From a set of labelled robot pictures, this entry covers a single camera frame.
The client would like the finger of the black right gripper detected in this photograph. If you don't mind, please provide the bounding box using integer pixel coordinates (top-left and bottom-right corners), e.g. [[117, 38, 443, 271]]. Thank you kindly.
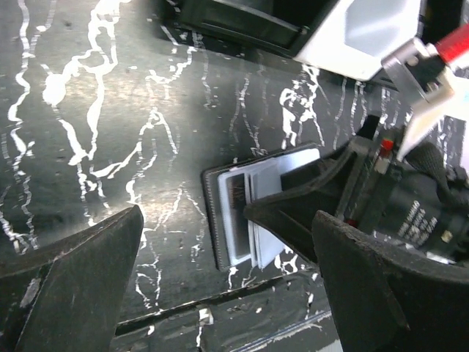
[[244, 190, 340, 263]]

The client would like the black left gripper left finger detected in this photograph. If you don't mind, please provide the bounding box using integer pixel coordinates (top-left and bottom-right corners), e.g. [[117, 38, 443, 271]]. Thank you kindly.
[[1, 205, 144, 351]]

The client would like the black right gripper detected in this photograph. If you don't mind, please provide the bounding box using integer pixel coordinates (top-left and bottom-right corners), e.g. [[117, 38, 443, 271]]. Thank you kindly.
[[281, 115, 468, 264]]

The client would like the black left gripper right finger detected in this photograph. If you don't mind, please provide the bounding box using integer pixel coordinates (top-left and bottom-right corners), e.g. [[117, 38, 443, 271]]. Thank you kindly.
[[312, 211, 468, 351]]

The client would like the black credit card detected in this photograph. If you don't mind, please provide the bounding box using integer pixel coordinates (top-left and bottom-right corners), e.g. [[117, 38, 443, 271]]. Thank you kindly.
[[220, 172, 251, 265]]

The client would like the black leather card holder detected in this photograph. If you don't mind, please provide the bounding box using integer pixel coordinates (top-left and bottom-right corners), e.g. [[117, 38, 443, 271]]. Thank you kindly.
[[202, 144, 320, 271]]

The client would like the white middle bin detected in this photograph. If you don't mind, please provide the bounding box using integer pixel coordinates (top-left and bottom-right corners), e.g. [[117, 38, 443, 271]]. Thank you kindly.
[[293, 0, 426, 81]]

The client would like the black left bin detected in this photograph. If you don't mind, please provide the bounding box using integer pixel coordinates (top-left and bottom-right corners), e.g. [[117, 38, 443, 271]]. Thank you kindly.
[[163, 0, 336, 58]]

